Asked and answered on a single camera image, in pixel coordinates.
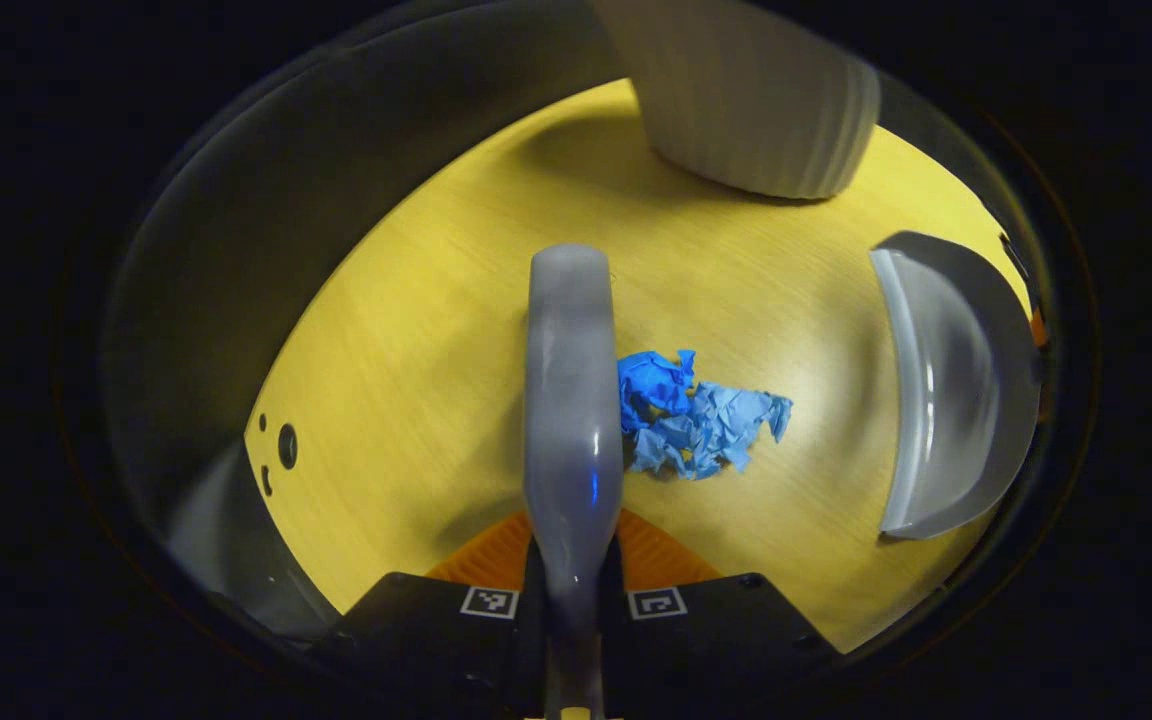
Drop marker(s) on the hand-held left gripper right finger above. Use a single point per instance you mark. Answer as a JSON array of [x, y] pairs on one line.
[[726, 630]]

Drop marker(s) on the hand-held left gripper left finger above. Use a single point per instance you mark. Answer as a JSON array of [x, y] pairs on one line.
[[416, 630]]

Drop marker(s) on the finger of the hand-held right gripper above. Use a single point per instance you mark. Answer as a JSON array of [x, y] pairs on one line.
[[1038, 327]]

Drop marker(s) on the grey dustpan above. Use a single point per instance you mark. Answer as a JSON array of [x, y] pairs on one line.
[[956, 380]]

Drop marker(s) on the light blue paper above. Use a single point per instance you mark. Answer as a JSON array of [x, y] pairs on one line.
[[716, 425]]

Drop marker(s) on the bright blue paper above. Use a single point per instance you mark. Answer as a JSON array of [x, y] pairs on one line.
[[651, 385]]

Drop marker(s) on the small grey broom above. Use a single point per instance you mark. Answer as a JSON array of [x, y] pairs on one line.
[[571, 400]]

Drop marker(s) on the grey ribbed garbage bin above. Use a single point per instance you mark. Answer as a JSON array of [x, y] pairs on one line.
[[756, 100]]

